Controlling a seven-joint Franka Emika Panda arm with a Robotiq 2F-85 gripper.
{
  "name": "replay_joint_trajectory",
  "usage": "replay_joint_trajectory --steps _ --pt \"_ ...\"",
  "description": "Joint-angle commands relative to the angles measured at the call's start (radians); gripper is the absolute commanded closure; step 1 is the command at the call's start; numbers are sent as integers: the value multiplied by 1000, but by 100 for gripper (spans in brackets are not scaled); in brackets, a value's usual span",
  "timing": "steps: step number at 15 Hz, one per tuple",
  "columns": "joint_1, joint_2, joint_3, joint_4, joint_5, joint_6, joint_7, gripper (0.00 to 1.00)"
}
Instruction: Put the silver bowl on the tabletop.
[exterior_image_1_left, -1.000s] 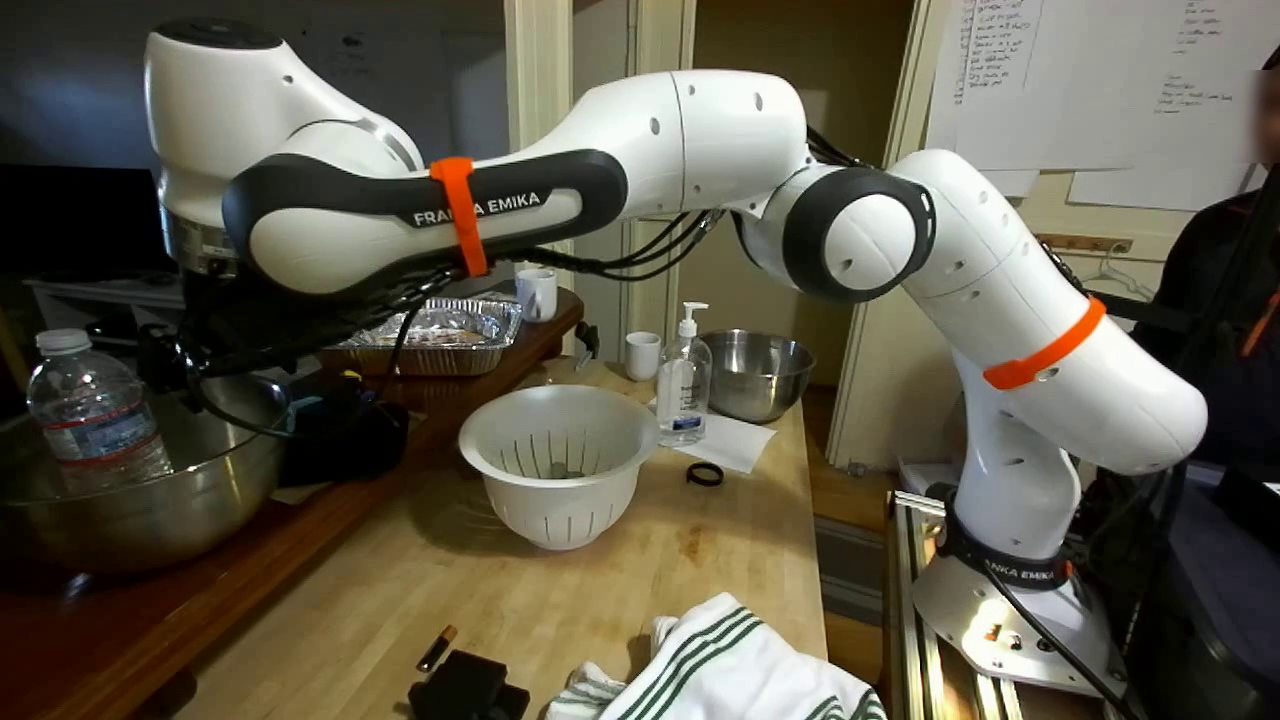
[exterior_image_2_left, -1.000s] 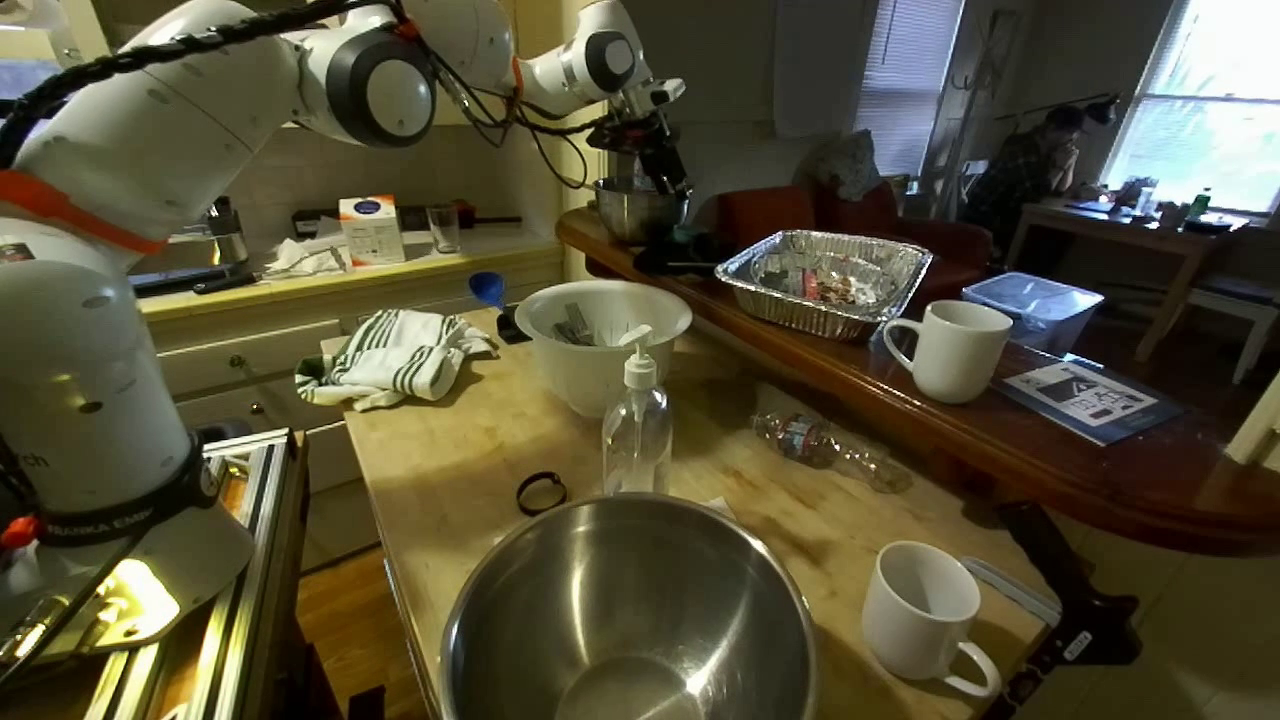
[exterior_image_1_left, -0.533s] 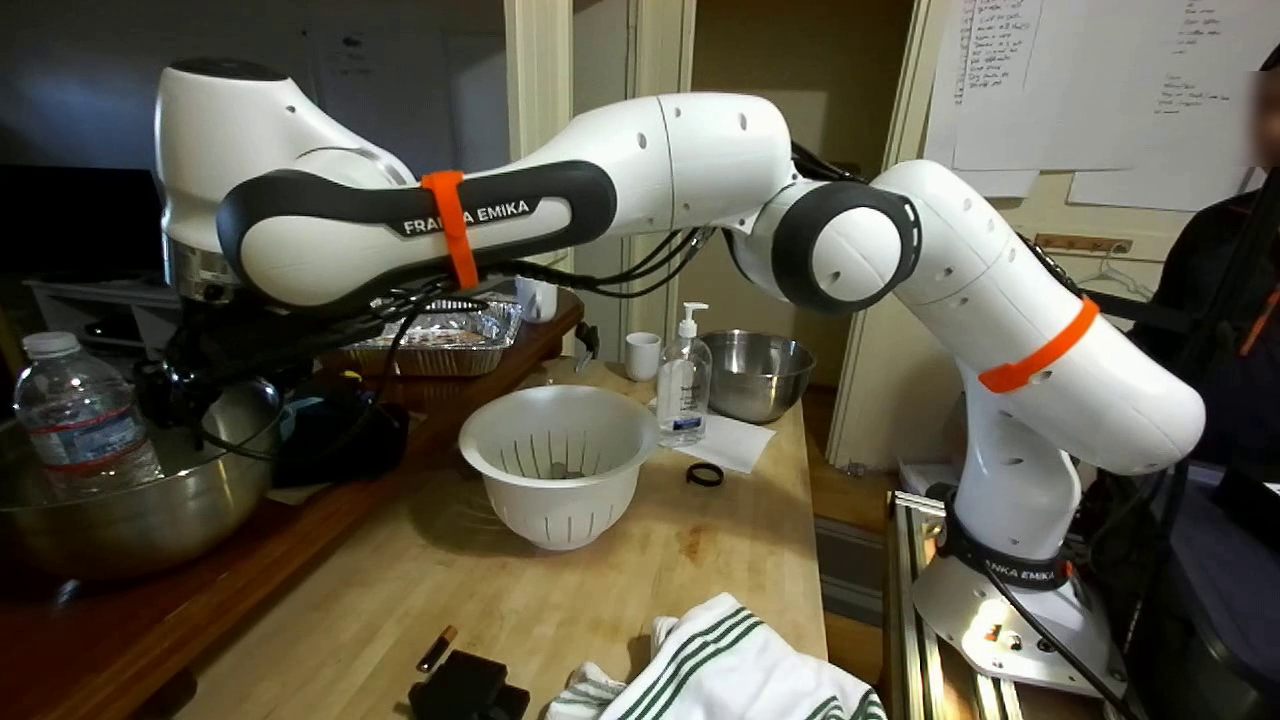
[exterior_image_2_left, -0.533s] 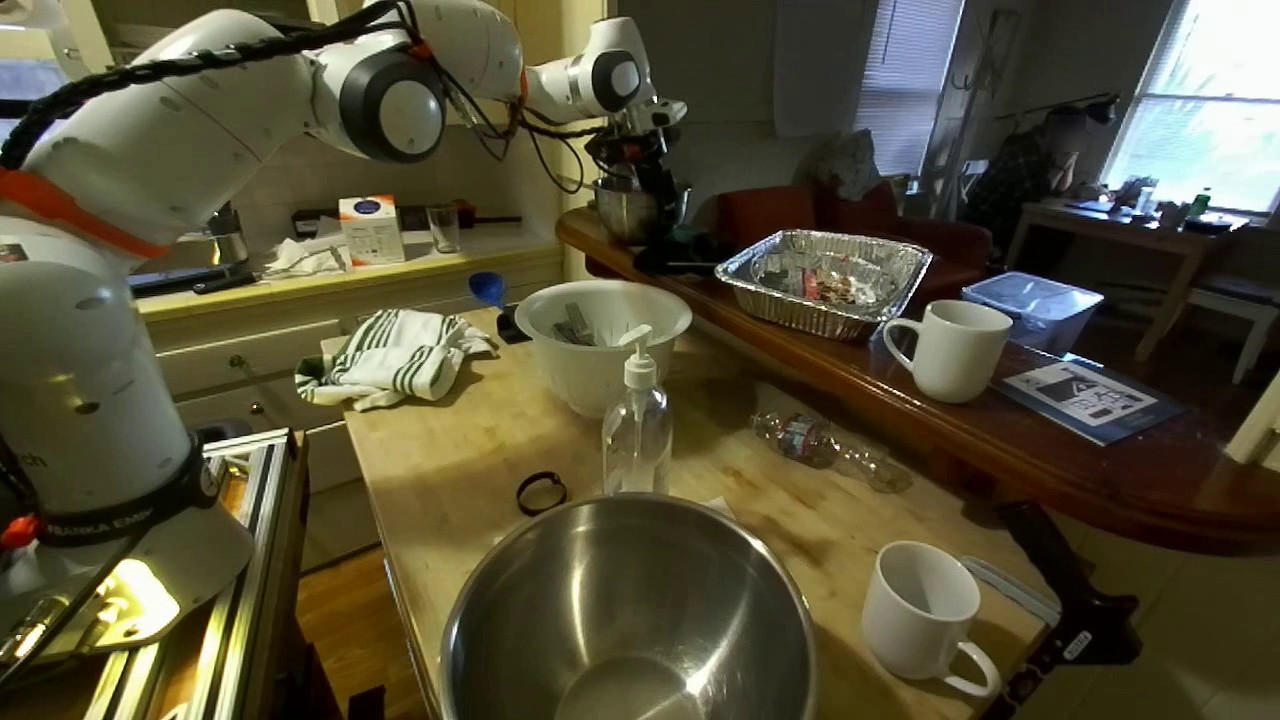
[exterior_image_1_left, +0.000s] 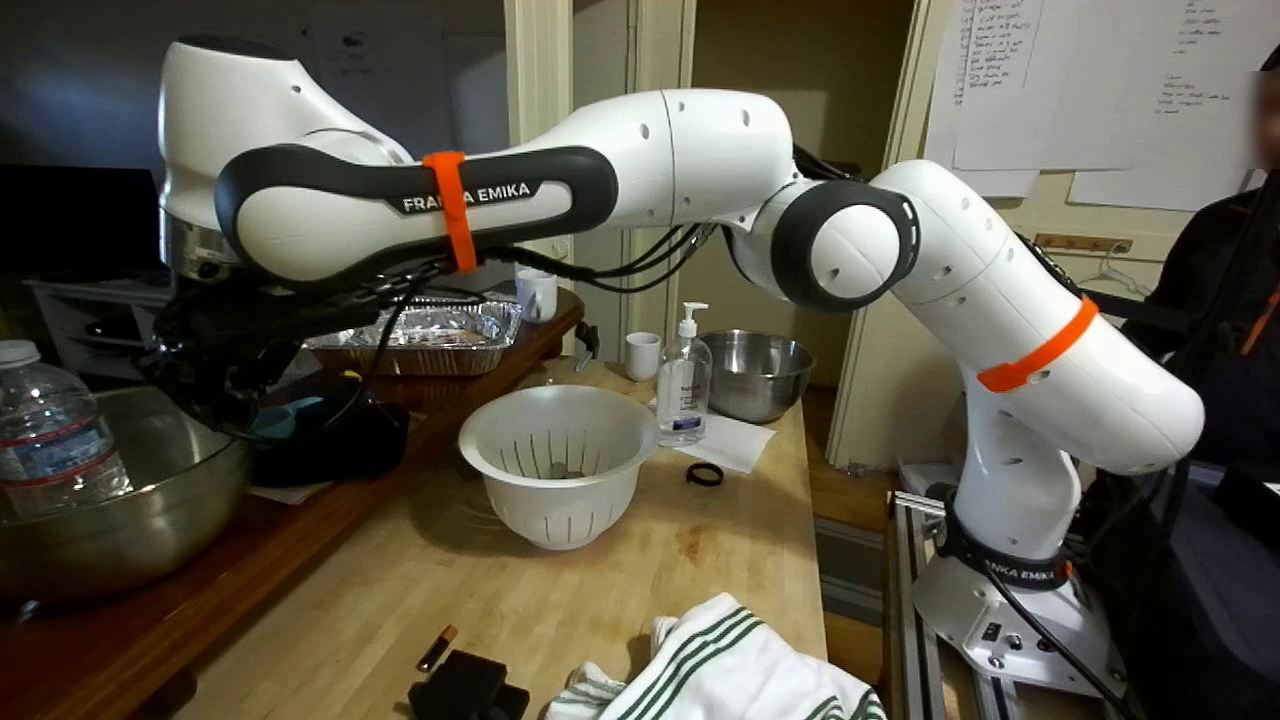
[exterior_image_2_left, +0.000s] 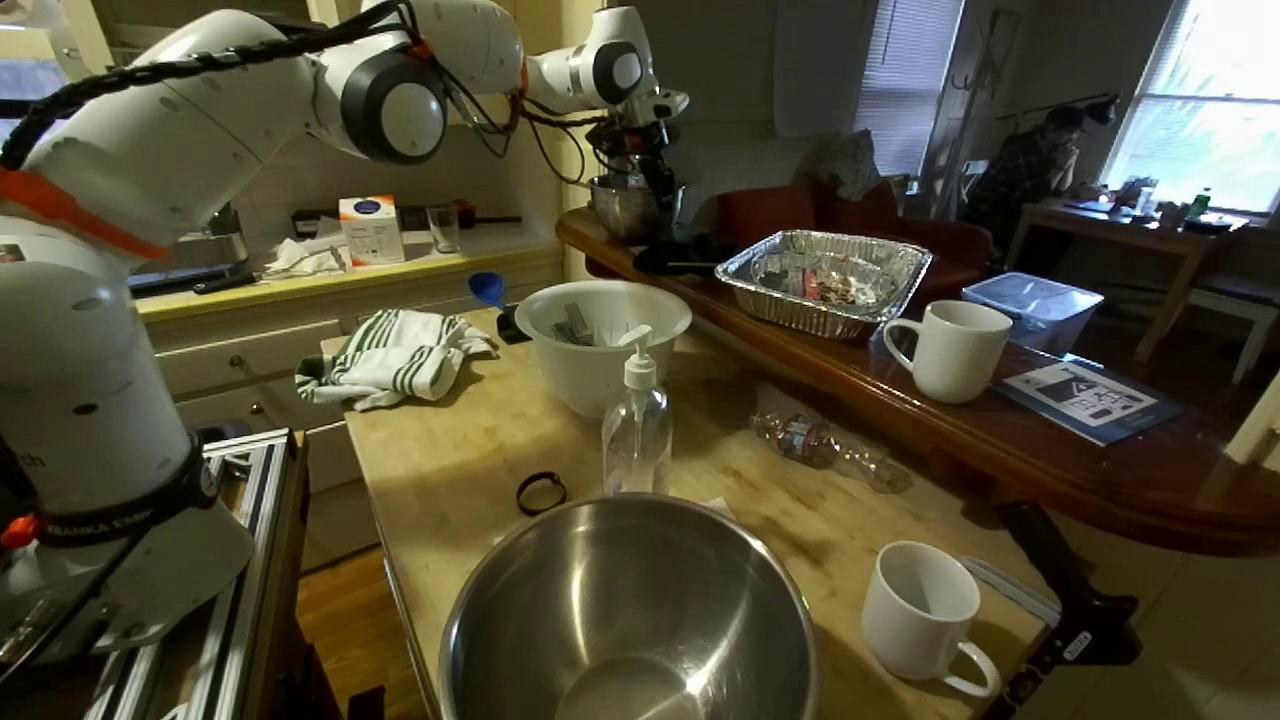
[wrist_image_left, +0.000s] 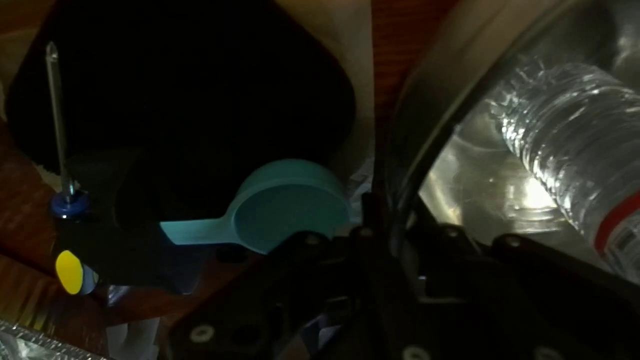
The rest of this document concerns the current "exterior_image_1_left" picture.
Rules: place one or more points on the silver metal mixing bowl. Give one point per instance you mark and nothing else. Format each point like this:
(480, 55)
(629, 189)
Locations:
(753, 383)
(132, 535)

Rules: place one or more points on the aluminium foil tray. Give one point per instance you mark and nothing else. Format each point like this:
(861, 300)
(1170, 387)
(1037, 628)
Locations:
(427, 335)

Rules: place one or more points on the clear plastic water bottle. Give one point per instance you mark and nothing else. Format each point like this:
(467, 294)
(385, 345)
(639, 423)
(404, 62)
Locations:
(47, 432)

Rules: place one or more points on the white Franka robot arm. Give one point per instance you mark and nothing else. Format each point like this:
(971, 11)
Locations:
(666, 163)

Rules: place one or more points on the white door frame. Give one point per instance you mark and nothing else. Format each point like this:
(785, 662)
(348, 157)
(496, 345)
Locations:
(627, 55)

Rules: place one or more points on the clear soap pump bottle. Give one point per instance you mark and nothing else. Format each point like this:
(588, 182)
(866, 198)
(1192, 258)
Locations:
(687, 387)

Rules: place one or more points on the person in dark clothing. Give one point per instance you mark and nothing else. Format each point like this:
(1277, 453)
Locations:
(1220, 345)

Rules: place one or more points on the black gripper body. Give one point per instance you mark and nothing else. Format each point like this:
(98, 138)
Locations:
(255, 335)

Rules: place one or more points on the white TV stand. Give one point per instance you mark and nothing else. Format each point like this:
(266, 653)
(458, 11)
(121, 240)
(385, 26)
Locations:
(80, 323)

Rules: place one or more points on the white paper sheet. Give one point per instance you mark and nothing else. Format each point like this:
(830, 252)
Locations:
(735, 443)

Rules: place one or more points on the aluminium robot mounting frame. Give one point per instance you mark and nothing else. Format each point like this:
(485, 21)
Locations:
(961, 627)

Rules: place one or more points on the small dark pen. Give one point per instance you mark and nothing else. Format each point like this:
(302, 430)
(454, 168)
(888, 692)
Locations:
(433, 650)

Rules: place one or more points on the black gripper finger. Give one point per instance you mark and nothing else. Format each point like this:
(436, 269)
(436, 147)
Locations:
(240, 402)
(201, 397)

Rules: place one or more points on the white paper mat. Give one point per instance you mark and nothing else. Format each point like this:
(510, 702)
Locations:
(285, 493)

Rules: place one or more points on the white green striped towel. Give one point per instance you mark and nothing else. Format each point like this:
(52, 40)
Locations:
(721, 667)

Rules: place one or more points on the black flat television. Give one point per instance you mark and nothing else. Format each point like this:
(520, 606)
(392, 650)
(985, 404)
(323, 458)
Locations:
(72, 221)

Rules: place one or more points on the black bulky pan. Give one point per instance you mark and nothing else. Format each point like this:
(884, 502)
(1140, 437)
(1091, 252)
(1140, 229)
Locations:
(342, 451)

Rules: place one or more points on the white plastic colander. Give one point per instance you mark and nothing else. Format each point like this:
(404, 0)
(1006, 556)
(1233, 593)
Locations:
(559, 493)

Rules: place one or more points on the black wallet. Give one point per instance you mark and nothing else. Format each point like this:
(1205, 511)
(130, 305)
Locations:
(467, 690)

